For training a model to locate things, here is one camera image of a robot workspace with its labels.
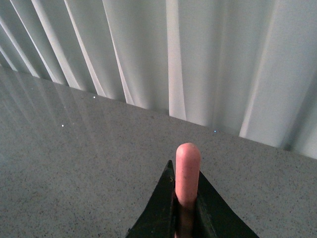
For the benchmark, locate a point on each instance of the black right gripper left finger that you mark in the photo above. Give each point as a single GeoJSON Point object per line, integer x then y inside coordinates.
{"type": "Point", "coordinates": [158, 218]}

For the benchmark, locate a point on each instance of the pink chopstick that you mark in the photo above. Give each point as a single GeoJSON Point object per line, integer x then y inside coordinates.
{"type": "Point", "coordinates": [188, 159]}

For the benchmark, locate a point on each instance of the white curtain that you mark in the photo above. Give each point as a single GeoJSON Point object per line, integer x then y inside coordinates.
{"type": "Point", "coordinates": [246, 67]}

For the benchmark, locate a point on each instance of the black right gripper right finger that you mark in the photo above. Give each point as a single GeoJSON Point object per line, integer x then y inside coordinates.
{"type": "Point", "coordinates": [214, 218]}

